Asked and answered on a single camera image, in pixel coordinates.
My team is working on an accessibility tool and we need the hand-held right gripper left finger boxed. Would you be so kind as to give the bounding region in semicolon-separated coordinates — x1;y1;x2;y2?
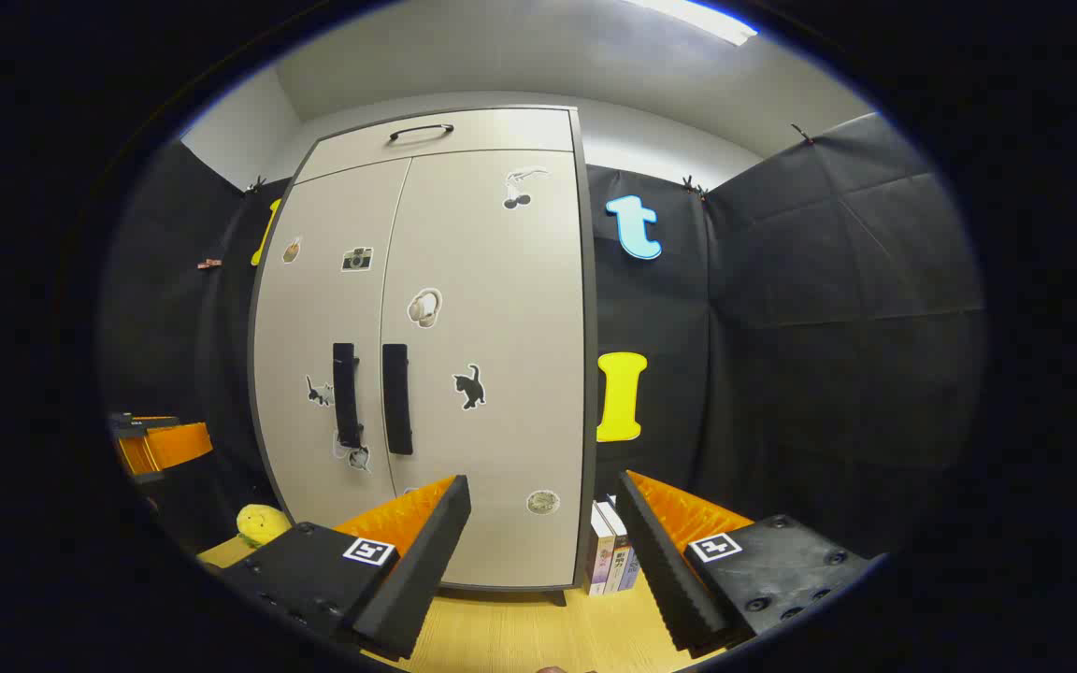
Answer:
221;474;472;660

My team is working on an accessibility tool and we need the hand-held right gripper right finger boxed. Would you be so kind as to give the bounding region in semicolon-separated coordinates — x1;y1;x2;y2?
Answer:
615;470;885;658

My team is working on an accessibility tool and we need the beige cabinet door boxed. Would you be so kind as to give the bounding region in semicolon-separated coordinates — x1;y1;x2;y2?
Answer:
380;150;588;590
251;159;411;529

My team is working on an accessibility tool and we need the black door handle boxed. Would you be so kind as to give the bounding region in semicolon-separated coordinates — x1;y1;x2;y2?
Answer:
381;343;414;456
332;342;364;450

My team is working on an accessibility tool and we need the grey double-door shoe cabinet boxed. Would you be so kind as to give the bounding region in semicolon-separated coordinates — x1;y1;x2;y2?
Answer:
247;105;600;607

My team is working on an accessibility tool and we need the beige cabinet drawer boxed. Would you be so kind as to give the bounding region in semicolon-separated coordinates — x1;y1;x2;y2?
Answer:
295;107;577;185

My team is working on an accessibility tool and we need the yellow plush toy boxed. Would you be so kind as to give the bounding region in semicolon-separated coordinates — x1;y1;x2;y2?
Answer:
237;504;293;549

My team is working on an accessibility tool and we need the black backdrop cloth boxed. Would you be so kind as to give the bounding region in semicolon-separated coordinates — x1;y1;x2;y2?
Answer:
99;112;986;562

